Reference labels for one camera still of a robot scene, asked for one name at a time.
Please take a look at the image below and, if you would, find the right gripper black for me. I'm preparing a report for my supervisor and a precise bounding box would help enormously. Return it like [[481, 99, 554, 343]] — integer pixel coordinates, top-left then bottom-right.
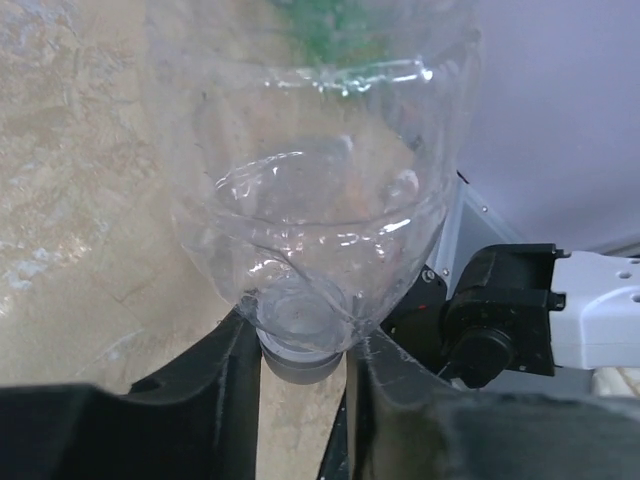
[[319, 244, 639, 479]]

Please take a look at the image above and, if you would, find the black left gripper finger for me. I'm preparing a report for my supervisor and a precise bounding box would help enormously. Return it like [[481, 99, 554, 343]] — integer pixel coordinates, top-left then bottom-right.
[[1, 312, 261, 479]]

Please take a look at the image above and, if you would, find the clear plastic bottle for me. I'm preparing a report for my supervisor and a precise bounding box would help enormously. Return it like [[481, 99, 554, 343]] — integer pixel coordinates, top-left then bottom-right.
[[143, 1, 483, 353]]

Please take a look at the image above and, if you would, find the grey bottle cap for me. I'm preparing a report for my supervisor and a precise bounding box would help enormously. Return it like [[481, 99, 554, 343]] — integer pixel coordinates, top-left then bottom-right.
[[256, 330, 343, 385]]

